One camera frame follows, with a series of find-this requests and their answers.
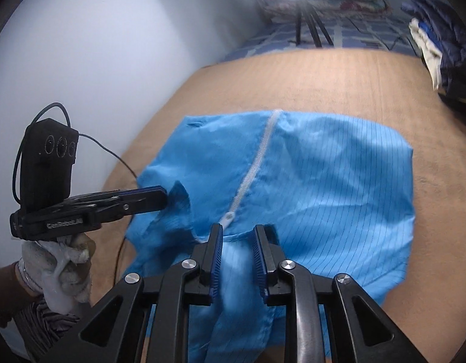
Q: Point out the navy folded clothes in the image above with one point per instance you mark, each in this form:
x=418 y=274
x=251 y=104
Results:
x=444 y=34

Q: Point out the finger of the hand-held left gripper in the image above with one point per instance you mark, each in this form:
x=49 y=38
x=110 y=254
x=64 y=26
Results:
x=149 y=201
x=151 y=188

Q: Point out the white folded cloth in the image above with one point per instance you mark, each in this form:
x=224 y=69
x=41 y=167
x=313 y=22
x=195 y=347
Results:
x=429 y=53

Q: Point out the person's left forearm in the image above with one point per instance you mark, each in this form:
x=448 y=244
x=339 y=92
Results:
x=6 y=291

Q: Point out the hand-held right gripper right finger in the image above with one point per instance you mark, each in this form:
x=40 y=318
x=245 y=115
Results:
x=260 y=268

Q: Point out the person's left hand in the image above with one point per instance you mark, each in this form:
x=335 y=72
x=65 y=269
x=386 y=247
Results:
x=62 y=279

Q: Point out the blue checked bedsheet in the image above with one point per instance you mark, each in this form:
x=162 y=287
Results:
x=361 y=34

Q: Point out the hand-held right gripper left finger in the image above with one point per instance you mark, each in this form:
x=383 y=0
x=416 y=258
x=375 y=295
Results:
x=216 y=264

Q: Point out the blue jacket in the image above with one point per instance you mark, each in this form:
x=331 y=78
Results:
x=312 y=196

